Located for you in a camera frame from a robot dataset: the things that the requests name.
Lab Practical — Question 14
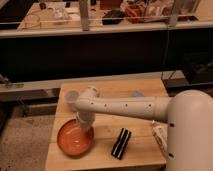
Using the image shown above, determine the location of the small blue cloth toy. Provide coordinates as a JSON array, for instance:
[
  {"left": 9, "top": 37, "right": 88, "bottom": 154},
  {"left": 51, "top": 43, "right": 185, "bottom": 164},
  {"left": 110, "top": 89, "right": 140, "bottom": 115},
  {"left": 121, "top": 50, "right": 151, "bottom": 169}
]
[{"left": 132, "top": 91, "right": 143, "bottom": 97}]

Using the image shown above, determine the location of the orange ceramic bowl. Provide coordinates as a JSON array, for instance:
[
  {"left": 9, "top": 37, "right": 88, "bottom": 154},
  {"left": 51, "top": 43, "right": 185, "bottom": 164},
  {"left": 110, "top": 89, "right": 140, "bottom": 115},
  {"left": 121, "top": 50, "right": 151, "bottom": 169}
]
[{"left": 57, "top": 119, "right": 94, "bottom": 156}]

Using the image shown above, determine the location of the red object on shelf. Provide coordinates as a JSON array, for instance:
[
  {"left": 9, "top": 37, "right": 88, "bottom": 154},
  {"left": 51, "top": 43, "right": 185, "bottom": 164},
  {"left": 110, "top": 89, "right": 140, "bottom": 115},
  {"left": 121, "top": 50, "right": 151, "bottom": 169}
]
[{"left": 125, "top": 3, "right": 145, "bottom": 23}]

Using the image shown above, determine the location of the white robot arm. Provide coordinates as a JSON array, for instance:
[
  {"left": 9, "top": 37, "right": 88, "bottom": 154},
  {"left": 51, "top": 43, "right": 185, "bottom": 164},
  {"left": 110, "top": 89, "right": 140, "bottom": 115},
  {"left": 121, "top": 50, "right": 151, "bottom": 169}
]
[{"left": 74, "top": 87, "right": 213, "bottom": 171}]

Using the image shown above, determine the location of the black white striped block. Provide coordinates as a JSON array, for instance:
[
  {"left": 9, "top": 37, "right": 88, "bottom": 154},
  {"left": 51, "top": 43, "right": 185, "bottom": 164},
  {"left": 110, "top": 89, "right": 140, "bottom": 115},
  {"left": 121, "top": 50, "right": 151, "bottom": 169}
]
[{"left": 111, "top": 128, "right": 131, "bottom": 160}]

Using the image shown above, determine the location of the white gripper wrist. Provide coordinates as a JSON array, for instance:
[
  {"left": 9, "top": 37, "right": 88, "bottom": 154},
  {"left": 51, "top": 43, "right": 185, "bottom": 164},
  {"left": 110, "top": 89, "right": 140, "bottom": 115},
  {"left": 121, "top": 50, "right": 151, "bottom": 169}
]
[{"left": 76, "top": 112, "right": 95, "bottom": 133}]

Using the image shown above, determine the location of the black bag on shelf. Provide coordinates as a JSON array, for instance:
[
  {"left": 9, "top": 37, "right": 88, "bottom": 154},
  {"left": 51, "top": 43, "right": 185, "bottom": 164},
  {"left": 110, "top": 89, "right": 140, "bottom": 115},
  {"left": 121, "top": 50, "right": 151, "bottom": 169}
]
[{"left": 102, "top": 10, "right": 125, "bottom": 25}]

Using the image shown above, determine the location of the black crate on right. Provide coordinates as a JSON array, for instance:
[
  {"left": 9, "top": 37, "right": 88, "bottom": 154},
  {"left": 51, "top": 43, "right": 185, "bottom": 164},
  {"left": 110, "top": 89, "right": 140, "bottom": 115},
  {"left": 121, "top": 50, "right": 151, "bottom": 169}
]
[{"left": 182, "top": 52, "right": 213, "bottom": 83}]

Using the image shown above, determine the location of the translucent plastic cup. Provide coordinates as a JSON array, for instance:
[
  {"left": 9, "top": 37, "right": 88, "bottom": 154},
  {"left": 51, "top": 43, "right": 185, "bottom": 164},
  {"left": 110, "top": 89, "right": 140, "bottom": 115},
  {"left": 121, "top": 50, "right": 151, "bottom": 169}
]
[{"left": 64, "top": 90, "right": 79, "bottom": 112}]

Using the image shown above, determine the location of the grey metal post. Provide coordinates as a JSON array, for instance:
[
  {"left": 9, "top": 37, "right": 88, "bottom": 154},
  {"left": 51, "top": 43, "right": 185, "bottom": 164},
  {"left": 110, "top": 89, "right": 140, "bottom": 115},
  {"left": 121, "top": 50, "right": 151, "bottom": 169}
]
[{"left": 79, "top": 0, "right": 89, "bottom": 31}]

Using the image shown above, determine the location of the white squeeze bottle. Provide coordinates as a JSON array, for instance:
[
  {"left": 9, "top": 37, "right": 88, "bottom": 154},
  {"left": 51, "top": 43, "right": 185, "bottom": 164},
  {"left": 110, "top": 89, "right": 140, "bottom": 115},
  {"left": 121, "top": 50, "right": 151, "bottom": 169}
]
[{"left": 151, "top": 121, "right": 167, "bottom": 156}]

